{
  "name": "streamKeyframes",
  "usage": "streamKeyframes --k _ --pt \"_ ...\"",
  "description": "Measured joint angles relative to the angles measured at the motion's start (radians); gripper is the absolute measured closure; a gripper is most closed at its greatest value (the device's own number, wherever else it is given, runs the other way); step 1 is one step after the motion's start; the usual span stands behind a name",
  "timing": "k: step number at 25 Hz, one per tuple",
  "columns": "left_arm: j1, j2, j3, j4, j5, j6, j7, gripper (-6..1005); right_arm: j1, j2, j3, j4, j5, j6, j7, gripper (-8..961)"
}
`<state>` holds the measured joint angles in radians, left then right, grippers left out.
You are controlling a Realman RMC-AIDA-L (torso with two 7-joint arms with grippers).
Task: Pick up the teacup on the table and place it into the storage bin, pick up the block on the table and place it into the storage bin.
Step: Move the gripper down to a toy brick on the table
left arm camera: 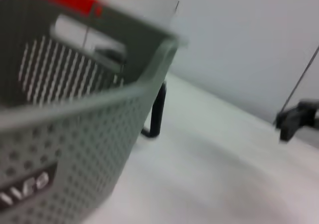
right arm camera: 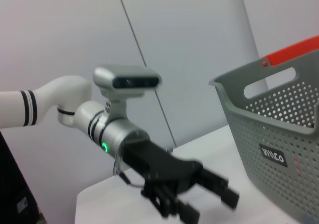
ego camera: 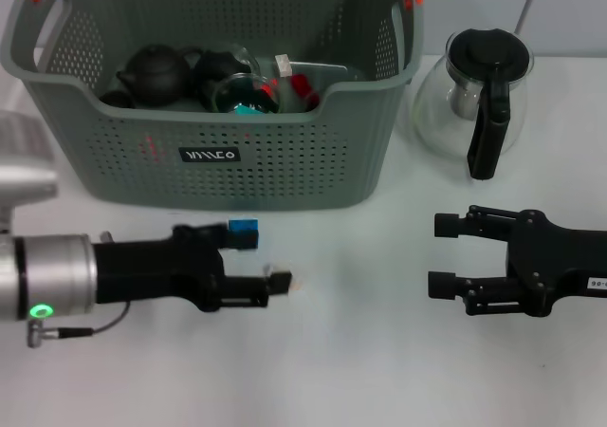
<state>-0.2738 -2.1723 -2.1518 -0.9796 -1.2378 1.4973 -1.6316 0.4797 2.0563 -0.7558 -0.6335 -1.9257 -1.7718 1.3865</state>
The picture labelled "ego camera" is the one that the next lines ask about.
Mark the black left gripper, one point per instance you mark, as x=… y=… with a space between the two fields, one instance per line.
x=156 y=270

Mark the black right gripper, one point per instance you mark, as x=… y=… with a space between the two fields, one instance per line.
x=545 y=265

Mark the blue square toy brick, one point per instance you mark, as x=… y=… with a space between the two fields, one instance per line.
x=243 y=225

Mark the clear whitish toy brick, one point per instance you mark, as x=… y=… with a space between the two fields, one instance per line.
x=298 y=283

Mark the teal square toy brick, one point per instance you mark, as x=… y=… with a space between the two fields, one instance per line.
x=249 y=110

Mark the dark red toy brick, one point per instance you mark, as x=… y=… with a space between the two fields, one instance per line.
x=299 y=85

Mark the white two-stud toy brick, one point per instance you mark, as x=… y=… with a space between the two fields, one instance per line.
x=283 y=65

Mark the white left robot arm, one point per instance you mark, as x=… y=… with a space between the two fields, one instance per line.
x=52 y=280

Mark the grey perforated plastic storage bin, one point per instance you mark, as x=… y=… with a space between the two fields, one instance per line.
x=284 y=171

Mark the glass coffee pot black lid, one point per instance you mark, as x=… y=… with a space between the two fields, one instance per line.
x=488 y=57

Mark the black clay teapot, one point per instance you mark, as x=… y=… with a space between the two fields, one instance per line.
x=154 y=76

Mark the left wrist camera housing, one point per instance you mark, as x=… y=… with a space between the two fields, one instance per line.
x=23 y=161

